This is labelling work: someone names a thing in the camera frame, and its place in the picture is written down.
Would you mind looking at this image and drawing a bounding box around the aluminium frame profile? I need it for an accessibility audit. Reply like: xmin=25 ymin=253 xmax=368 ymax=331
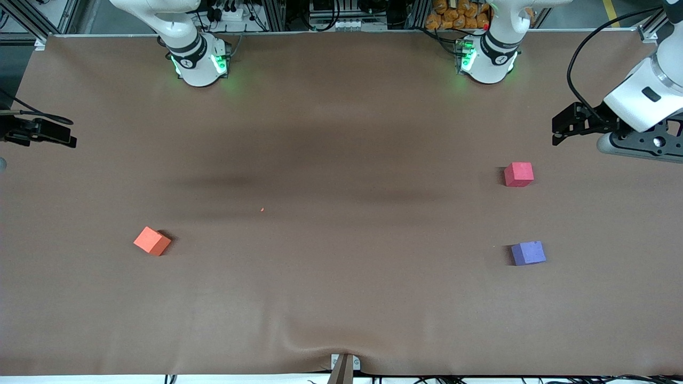
xmin=261 ymin=0 xmax=287 ymax=31
xmin=638 ymin=8 xmax=674 ymax=43
xmin=0 ymin=0 xmax=81 ymax=42

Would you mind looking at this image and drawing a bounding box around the white power strip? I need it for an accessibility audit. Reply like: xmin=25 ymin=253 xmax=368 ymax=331
xmin=210 ymin=4 xmax=246 ymax=22

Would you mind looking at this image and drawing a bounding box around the bag of orange snacks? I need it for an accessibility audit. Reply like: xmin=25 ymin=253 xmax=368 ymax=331
xmin=425 ymin=0 xmax=490 ymax=31

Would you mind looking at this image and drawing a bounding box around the large table cover mat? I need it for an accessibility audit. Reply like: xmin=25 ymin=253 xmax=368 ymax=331
xmin=0 ymin=29 xmax=683 ymax=377

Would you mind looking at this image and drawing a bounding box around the red foam block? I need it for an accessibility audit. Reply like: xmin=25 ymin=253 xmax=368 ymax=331
xmin=504 ymin=162 xmax=534 ymax=188

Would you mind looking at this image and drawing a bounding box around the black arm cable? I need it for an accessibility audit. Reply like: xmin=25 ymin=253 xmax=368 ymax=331
xmin=0 ymin=88 xmax=74 ymax=126
xmin=567 ymin=5 xmax=668 ymax=115

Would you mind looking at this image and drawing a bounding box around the metal table edge clamp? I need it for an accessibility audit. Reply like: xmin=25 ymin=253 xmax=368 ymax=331
xmin=330 ymin=354 xmax=361 ymax=384

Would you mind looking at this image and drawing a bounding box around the orange foam block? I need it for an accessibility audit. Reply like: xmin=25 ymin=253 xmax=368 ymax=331
xmin=133 ymin=227 xmax=172 ymax=257

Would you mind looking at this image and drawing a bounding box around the purple foam block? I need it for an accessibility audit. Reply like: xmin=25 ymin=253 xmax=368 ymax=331
xmin=511 ymin=241 xmax=547 ymax=267

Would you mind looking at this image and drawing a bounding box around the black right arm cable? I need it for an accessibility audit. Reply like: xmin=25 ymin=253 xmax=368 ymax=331
xmin=0 ymin=88 xmax=74 ymax=126

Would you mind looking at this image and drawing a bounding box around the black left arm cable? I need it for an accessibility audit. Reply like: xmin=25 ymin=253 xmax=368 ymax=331
xmin=567 ymin=5 xmax=668 ymax=115

